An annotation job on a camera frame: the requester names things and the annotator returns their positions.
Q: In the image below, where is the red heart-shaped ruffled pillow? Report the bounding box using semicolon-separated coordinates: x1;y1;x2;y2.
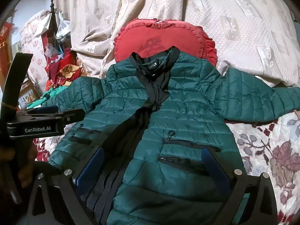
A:
112;18;217;67

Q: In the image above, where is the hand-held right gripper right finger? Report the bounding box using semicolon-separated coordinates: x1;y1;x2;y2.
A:
203;148;280;225

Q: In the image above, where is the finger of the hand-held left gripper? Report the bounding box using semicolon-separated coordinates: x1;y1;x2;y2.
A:
23;109;85;125
26;105;59;115

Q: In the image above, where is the floral fleece blanket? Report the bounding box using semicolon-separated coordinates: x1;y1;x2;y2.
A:
33;110;300;225

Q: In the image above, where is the red and yellow cloth pile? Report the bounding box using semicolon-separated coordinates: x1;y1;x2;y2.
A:
44;48;94;91

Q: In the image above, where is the red hanging ornament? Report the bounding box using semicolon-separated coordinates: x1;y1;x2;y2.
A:
0;22;15;51

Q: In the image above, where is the dark coat rack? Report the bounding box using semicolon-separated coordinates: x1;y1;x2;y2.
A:
46;0;62;52

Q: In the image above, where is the cream embossed quilt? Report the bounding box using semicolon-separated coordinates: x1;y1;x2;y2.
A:
122;0;300;88
53;0;143;80

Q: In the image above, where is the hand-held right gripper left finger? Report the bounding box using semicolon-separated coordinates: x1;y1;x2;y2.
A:
25;146;106;225

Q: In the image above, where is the white plastic bag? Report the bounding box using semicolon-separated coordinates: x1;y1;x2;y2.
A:
56;12;71;39

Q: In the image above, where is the framed picture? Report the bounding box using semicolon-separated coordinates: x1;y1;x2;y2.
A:
17;78;41;110

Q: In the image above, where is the bright green cloth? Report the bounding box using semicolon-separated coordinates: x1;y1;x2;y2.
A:
29;84;71;109

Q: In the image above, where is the green puffer jacket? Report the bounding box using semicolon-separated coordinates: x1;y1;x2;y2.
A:
43;47;300;225

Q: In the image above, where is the pink floral cover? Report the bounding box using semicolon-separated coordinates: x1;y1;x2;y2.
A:
19;10;53;88

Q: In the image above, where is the person's left hand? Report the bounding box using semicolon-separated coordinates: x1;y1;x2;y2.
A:
0;143;38;188

